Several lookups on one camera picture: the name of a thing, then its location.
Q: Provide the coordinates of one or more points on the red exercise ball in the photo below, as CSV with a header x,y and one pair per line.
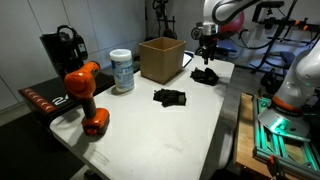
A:
x,y
233,25

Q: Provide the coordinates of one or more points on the black plyo box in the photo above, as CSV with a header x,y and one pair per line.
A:
x,y
50,96

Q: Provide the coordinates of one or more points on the wooden base board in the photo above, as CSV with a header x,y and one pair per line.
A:
x,y
243,133

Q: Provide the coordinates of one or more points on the black work glove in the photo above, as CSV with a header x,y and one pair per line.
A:
x,y
170,97
205,76

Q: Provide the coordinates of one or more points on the white wall cabinets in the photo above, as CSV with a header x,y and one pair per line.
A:
x,y
33,33

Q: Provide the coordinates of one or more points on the black exercise bike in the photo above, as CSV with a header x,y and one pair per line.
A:
x,y
163,23

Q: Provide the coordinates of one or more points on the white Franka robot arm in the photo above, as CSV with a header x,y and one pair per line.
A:
x,y
300,76

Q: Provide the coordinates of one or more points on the black gym machine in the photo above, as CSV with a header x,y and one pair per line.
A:
x,y
280,56

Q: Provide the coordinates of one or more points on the white wipes canister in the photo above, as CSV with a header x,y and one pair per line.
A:
x,y
122,70

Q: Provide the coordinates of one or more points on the brown cardboard box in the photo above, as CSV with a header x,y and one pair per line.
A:
x,y
161,60

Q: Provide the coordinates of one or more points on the green-lit aluminium frame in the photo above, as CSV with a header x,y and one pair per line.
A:
x,y
286,150

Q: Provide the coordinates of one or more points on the blue weight bench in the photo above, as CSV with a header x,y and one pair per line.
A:
x,y
226,50

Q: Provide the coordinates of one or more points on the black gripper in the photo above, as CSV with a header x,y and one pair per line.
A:
x,y
208,46

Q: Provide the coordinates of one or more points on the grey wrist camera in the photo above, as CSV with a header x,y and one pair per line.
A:
x,y
196,33

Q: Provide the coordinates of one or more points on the black floor bag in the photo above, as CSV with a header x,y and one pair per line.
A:
x,y
270,81

